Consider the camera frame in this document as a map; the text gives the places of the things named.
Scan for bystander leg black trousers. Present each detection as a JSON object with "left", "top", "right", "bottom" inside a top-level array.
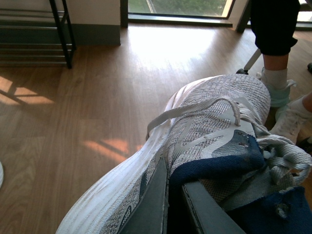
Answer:
[{"left": 250, "top": 0, "right": 301, "bottom": 90}]

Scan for black metal shoe rack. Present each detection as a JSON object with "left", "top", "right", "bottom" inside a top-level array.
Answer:
[{"left": 0, "top": 0, "right": 76, "bottom": 69}]

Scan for grey knit sneaker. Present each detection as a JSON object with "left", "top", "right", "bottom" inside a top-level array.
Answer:
[{"left": 57, "top": 74, "right": 312, "bottom": 234}]

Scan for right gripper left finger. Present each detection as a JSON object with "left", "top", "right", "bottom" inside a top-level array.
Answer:
[{"left": 118, "top": 158, "right": 169, "bottom": 234}]

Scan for office chair base leg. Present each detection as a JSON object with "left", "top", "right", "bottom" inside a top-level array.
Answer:
[{"left": 236, "top": 49, "right": 261, "bottom": 75}]

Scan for bystander white sneaker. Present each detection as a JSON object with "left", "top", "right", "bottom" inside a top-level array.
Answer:
[
  {"left": 258, "top": 67, "right": 296, "bottom": 108},
  {"left": 270, "top": 93, "right": 312, "bottom": 144}
]

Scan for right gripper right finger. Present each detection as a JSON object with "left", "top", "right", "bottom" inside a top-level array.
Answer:
[{"left": 182, "top": 182, "right": 244, "bottom": 234}]

